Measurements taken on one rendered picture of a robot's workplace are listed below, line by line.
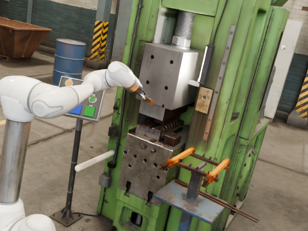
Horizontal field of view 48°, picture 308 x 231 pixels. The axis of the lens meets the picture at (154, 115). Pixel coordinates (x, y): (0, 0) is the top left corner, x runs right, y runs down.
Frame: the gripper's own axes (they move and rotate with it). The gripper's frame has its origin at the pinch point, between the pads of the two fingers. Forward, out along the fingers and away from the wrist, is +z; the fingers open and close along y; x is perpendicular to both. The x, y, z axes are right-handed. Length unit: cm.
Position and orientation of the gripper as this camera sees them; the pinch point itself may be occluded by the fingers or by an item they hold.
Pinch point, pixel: (150, 101)
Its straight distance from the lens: 211.4
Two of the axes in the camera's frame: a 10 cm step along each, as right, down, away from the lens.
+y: 4.4, 6.7, -6.0
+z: 4.6, 4.0, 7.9
